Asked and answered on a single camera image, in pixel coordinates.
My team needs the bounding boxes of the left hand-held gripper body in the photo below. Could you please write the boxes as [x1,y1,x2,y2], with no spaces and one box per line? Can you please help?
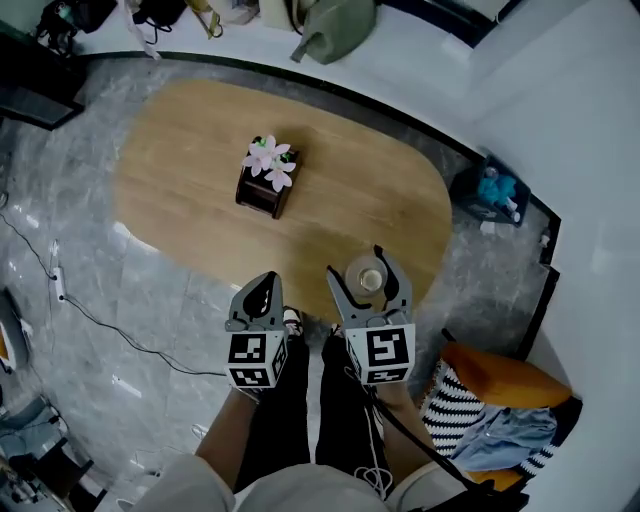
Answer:
[223,319,291,391]

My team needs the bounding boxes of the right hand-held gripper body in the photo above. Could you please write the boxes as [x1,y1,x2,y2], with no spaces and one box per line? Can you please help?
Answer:
[341,308,418,387]

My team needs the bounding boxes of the clear glass cup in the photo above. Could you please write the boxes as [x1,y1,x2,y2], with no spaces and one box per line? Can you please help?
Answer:
[344,253,391,298]

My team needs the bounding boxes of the person's right forearm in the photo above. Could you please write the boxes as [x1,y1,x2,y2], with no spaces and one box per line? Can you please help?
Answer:
[376,381,437,484]

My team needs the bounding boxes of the person's left forearm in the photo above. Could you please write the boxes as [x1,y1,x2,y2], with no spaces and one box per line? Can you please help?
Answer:
[194,386,264,492]

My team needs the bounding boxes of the green shoulder bag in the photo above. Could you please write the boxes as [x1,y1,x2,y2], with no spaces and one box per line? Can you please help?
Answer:
[290,0,378,66]

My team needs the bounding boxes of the wooden coffee table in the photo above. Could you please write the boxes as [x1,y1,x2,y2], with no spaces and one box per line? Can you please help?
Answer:
[111,78,454,324]

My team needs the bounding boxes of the thin silver wrist band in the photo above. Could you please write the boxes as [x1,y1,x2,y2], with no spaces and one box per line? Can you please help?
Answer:
[234,384,267,404]

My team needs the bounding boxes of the person's black trousers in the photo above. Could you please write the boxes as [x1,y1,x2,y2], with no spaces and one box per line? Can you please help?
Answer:
[234,331,394,494]

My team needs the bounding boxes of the black white striped blanket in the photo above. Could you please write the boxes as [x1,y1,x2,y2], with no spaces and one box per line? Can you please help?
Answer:
[419,361,557,477]

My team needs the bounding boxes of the dark wooden tissue box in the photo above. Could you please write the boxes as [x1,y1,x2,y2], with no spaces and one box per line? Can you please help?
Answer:
[234,146,302,221]

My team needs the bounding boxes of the orange sofa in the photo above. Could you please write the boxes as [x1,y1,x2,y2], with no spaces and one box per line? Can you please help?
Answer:
[424,341,584,494]

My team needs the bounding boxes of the dark blue waste bin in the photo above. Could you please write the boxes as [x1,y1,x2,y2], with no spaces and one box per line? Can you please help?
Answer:
[449,154,533,229]

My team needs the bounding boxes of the crumpled teal cloth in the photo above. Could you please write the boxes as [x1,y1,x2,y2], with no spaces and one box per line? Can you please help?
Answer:
[476,174,518,207]

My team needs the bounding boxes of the person's white shirt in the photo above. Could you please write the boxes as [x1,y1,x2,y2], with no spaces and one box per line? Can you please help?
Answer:
[142,452,482,512]

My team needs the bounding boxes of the pale pink artificial flowers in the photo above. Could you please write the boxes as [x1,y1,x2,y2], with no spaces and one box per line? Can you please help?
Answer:
[240,133,298,193]

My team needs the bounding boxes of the blue denim garment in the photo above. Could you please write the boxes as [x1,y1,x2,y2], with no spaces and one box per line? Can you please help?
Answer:
[449,406,559,474]

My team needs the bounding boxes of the grey white floor appliance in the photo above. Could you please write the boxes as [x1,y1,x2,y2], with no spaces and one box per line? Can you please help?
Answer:
[0,286,34,374]

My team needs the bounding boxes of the yellow bag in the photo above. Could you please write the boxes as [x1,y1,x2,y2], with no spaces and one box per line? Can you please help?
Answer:
[186,0,224,41]

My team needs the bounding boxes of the patterned blue white bag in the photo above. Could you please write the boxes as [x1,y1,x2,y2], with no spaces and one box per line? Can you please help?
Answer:
[219,0,262,24]

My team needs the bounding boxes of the black cabinet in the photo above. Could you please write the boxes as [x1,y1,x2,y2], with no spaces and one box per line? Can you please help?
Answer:
[0,34,87,133]

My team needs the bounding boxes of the dark handbag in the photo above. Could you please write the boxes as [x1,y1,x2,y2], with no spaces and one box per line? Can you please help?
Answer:
[131,0,189,44]

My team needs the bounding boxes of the black backpack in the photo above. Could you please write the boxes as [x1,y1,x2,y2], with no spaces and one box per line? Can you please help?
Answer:
[36,0,119,52]

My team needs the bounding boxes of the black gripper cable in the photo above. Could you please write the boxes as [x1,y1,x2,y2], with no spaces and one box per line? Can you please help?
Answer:
[344,366,502,502]

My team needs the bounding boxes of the white cord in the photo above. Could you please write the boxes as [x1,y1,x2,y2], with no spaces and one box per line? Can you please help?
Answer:
[353,399,397,502]

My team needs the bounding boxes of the black floor cable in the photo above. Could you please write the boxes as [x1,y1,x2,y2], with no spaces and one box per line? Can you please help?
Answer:
[61,294,229,378]
[0,211,59,281]

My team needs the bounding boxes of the white fabric strap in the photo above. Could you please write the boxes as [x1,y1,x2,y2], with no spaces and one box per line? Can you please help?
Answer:
[116,0,162,61]

